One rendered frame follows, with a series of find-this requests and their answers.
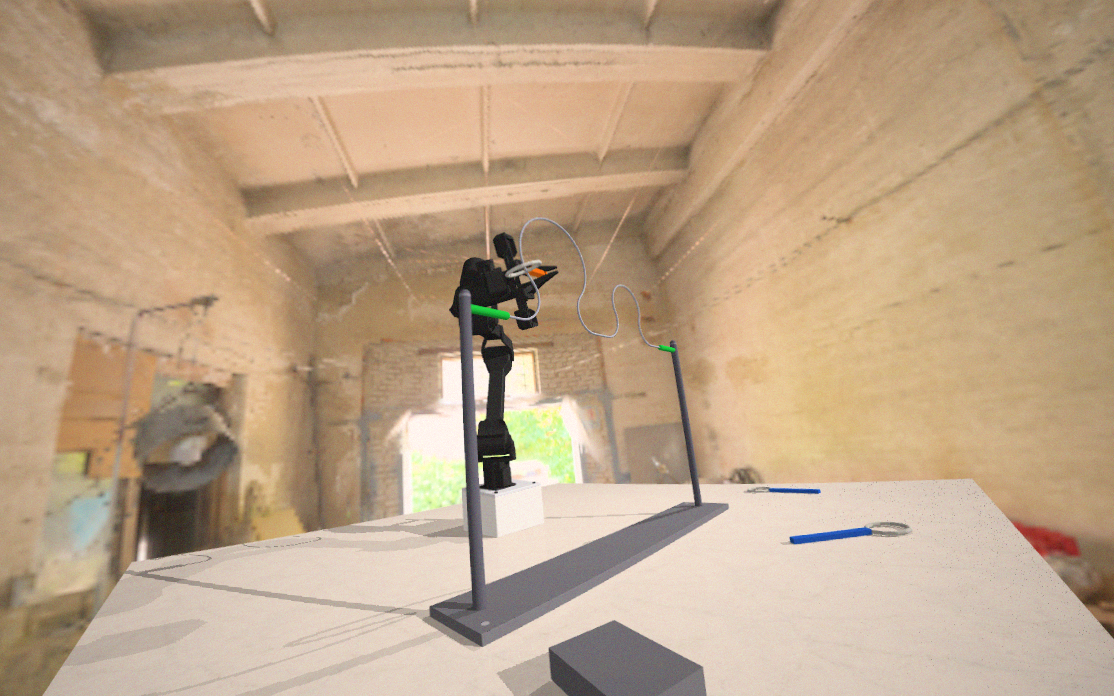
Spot orange handle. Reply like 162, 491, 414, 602
505, 259, 547, 277

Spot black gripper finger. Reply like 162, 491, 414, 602
521, 269, 559, 298
514, 259, 557, 276

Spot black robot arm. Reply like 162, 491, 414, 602
449, 257, 516, 491

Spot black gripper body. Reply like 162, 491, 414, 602
477, 232, 538, 330

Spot blue handle with grey loop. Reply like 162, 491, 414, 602
790, 521, 913, 545
747, 486, 821, 494

